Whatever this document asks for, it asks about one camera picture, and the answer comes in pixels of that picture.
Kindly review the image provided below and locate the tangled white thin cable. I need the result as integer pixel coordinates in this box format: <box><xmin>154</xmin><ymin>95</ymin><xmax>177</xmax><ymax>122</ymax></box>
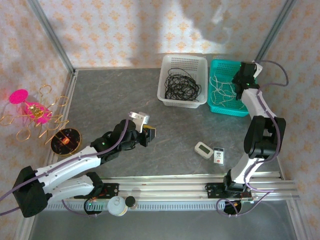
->
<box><xmin>209</xmin><ymin>74</ymin><xmax>247</xmax><ymax>111</ymax></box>

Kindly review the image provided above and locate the aluminium frame post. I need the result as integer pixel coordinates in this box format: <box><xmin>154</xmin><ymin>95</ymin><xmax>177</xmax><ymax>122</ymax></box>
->
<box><xmin>28</xmin><ymin>0</ymin><xmax>76</xmax><ymax>75</ymax></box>
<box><xmin>252</xmin><ymin>0</ymin><xmax>297</xmax><ymax>67</ymax></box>

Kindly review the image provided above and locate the black round gold-rimmed disc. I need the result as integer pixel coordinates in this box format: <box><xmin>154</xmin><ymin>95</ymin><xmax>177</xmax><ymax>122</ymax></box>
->
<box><xmin>50</xmin><ymin>127</ymin><xmax>83</xmax><ymax>156</ymax></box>

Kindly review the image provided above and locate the black round bottle cap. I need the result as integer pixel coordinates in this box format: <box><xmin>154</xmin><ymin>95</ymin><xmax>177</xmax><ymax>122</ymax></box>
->
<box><xmin>124</xmin><ymin>196</ymin><xmax>137</xmax><ymax>208</ymax></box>

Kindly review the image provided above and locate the white perforated plastic basket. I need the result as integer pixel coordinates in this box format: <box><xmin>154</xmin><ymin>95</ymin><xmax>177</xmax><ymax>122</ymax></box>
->
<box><xmin>156</xmin><ymin>54</ymin><xmax>209</xmax><ymax>109</ymax></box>

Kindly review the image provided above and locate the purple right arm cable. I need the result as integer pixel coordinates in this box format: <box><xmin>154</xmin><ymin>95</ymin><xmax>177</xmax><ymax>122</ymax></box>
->
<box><xmin>216</xmin><ymin>59</ymin><xmax>290</xmax><ymax>218</ymax></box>

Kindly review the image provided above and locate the small card with red label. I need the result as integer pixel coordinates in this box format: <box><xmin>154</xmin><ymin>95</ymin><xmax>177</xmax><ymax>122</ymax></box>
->
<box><xmin>212</xmin><ymin>147</ymin><xmax>226</xmax><ymax>166</ymax></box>

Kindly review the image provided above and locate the teal perforated plastic basket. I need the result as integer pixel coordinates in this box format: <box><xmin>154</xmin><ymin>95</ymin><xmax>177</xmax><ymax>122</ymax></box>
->
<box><xmin>207</xmin><ymin>59</ymin><xmax>260</xmax><ymax>118</ymax></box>

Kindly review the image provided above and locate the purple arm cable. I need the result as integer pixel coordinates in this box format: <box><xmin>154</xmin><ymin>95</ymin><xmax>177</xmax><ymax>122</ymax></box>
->
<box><xmin>216</xmin><ymin>59</ymin><xmax>290</xmax><ymax>218</ymax></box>
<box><xmin>0</xmin><ymin>112</ymin><xmax>132</xmax><ymax>218</ymax></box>

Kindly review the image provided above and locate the white digital timer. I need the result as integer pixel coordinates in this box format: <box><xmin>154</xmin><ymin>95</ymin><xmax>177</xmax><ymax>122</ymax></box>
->
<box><xmin>194</xmin><ymin>141</ymin><xmax>215</xmax><ymax>161</ymax></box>

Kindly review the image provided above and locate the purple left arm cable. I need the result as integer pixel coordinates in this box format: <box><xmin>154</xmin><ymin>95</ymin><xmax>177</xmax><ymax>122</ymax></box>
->
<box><xmin>0</xmin><ymin>112</ymin><xmax>132</xmax><ymax>218</ymax></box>

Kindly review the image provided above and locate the coiled black thin cable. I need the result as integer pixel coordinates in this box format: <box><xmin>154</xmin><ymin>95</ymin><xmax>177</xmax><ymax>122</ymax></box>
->
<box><xmin>163</xmin><ymin>66</ymin><xmax>202</xmax><ymax>102</ymax></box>

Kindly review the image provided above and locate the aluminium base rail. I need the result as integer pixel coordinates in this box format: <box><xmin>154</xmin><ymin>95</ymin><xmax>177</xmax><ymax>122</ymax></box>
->
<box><xmin>72</xmin><ymin>171</ymin><xmax>300</xmax><ymax>203</ymax></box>

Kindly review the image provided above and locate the white round cap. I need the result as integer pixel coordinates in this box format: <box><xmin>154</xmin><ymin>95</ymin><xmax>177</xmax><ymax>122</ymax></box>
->
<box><xmin>107</xmin><ymin>195</ymin><xmax>129</xmax><ymax>217</ymax></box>

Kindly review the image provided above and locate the grey slotted cable duct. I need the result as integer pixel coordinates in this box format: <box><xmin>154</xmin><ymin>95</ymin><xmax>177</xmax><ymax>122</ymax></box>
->
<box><xmin>47</xmin><ymin>201</ymin><xmax>251</xmax><ymax>211</ymax></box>

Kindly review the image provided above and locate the pink and gold wire ornament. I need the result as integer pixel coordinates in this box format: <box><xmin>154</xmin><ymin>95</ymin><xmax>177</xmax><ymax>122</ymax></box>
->
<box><xmin>0</xmin><ymin>84</ymin><xmax>71</xmax><ymax>146</ymax></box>

